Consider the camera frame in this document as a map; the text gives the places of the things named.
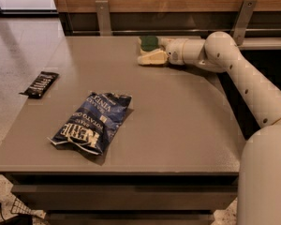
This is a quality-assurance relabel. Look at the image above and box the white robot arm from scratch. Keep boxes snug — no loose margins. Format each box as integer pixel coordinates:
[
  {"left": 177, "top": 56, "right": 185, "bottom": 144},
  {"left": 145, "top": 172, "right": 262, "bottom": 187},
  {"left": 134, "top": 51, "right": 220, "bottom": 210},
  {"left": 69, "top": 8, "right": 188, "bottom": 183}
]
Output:
[{"left": 138, "top": 32, "right": 281, "bottom": 225}]

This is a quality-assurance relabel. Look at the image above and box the left metal bracket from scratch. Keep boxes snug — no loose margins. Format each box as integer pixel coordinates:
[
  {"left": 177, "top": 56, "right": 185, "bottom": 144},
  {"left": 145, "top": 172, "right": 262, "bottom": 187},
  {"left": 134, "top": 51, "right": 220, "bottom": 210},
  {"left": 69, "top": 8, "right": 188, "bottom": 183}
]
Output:
[{"left": 96, "top": 0, "right": 112, "bottom": 37}]

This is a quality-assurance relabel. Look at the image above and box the lower grey drawer front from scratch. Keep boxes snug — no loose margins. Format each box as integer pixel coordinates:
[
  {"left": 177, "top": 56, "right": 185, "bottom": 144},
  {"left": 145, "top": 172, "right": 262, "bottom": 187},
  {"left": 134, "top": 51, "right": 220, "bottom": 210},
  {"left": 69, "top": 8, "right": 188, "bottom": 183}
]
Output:
[{"left": 46, "top": 214, "right": 214, "bottom": 225}]

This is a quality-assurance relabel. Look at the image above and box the blue kettle chips bag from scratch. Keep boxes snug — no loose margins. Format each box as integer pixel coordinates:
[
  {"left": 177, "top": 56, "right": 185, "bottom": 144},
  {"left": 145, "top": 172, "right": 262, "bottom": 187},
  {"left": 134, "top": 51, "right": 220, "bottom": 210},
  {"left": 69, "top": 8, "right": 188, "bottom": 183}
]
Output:
[{"left": 50, "top": 92, "right": 132, "bottom": 155}]

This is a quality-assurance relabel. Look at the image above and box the upper grey drawer front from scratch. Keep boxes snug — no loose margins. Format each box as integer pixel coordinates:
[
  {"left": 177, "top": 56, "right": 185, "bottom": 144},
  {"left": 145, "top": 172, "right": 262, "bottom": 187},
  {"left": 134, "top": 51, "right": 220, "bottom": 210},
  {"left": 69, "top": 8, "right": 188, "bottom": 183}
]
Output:
[{"left": 12, "top": 185, "right": 237, "bottom": 211}]

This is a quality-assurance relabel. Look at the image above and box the grey drawer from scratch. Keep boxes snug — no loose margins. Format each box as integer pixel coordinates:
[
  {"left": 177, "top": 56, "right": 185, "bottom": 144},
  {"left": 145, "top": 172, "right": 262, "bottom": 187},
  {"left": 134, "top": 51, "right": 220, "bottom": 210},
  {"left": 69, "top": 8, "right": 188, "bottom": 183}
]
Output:
[
  {"left": 46, "top": 214, "right": 214, "bottom": 225},
  {"left": 12, "top": 185, "right": 237, "bottom": 211}
]

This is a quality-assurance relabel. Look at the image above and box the metal bracket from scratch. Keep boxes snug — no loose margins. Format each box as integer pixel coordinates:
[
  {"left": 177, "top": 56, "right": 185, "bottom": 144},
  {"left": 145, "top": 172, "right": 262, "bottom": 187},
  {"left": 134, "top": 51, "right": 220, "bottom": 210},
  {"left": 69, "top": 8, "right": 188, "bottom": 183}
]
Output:
[
  {"left": 230, "top": 0, "right": 258, "bottom": 46},
  {"left": 96, "top": 0, "right": 112, "bottom": 37}
]

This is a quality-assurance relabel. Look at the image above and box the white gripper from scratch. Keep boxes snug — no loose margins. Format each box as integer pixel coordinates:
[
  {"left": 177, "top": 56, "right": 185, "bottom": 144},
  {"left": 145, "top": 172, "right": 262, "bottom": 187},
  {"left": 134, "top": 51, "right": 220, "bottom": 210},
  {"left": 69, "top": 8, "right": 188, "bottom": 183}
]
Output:
[{"left": 137, "top": 37, "right": 187, "bottom": 66}]

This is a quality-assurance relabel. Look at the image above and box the right metal bracket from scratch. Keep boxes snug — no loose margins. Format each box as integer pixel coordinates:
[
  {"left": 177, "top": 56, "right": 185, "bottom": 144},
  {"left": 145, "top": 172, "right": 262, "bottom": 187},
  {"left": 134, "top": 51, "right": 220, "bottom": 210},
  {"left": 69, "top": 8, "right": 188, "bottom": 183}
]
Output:
[{"left": 230, "top": 0, "right": 258, "bottom": 46}]

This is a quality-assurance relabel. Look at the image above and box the green and yellow sponge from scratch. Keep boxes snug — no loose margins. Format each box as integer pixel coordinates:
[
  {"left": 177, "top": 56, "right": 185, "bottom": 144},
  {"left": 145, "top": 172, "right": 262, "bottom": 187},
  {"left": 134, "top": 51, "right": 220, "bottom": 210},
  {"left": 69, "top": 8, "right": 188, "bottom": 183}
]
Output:
[{"left": 140, "top": 36, "right": 159, "bottom": 54}]

